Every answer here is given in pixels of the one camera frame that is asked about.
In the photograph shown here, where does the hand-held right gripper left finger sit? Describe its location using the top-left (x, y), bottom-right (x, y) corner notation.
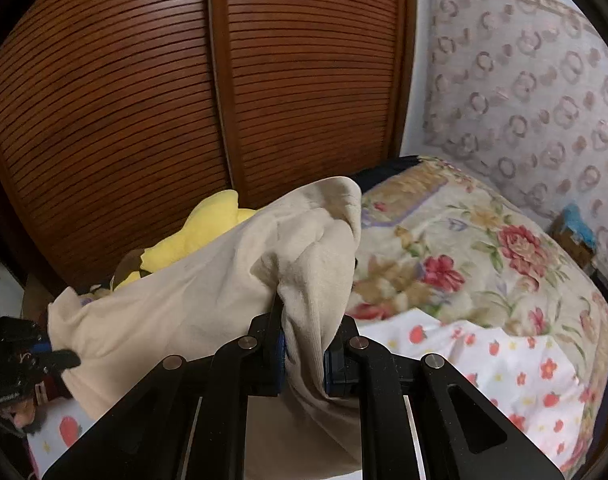
top-left (41, 292), bottom-right (287, 480)

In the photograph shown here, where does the strawberry print bed sheet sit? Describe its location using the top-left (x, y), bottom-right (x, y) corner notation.
top-left (26, 307), bottom-right (602, 480)

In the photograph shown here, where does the black flat device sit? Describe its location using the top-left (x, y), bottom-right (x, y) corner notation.
top-left (590, 269), bottom-right (608, 308)

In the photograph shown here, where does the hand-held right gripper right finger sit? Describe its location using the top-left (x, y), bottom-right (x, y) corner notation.
top-left (323, 316), bottom-right (567, 480)

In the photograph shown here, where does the blue crumpled cloth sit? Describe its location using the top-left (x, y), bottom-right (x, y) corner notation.
top-left (561, 204), bottom-right (597, 251)

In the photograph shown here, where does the yellow plush toy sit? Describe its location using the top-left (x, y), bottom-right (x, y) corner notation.
top-left (89, 189), bottom-right (257, 293)

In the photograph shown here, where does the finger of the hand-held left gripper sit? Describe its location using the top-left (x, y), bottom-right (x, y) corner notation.
top-left (34, 347), bottom-right (81, 372)

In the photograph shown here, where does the ring patterned wall curtain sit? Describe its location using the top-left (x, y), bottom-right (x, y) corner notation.
top-left (421, 0), bottom-right (608, 281)

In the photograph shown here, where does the beige garment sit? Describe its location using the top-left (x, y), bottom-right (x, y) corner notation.
top-left (46, 176), bottom-right (365, 480)

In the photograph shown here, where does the floral blanket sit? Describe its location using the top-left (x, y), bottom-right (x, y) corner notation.
top-left (346, 157), bottom-right (608, 441)

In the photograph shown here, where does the person's left hand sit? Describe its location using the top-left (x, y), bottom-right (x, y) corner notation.
top-left (0, 395), bottom-right (42, 433)

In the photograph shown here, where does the small cardboard box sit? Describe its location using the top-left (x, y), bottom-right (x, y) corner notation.
top-left (551, 210), bottom-right (597, 267)

